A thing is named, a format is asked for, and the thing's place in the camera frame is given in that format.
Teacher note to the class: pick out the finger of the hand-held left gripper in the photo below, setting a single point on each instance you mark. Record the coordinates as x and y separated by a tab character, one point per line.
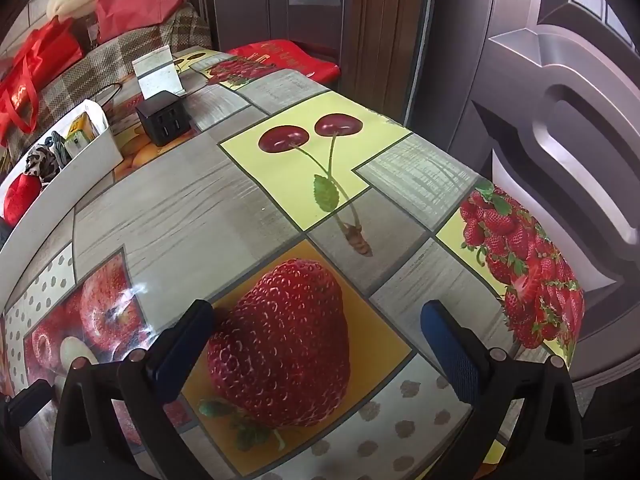
27	402

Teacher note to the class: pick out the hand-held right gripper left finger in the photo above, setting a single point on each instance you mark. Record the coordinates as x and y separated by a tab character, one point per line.
170	366

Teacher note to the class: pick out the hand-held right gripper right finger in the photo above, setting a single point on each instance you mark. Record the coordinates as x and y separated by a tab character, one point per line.
450	355

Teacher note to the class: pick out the white cardboard box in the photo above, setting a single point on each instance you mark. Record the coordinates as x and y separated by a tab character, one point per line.
95	157

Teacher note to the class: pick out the brown braided hair scrunchie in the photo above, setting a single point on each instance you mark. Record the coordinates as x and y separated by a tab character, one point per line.
41	160

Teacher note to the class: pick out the red plush ball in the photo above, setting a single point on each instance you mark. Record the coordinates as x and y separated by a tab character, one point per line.
20	195

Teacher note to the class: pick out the grey blue hair scrunchie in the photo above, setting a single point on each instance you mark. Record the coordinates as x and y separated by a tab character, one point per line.
61	152

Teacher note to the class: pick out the black cube charger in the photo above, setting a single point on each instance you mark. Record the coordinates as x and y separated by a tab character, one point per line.
162	117

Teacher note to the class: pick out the brown metal door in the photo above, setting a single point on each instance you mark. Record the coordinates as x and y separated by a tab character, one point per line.
550	110
280	0

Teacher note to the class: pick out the plaid blanket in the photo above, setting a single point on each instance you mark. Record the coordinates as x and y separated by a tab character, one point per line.
130	50

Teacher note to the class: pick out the red tote bag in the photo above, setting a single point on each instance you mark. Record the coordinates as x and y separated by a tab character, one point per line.
30	75

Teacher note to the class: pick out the flat red plastic bag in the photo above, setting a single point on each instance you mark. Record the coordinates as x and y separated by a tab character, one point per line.
285	57

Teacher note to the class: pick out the pink-red nonwoven bag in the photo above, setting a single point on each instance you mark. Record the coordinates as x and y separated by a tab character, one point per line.
135	0

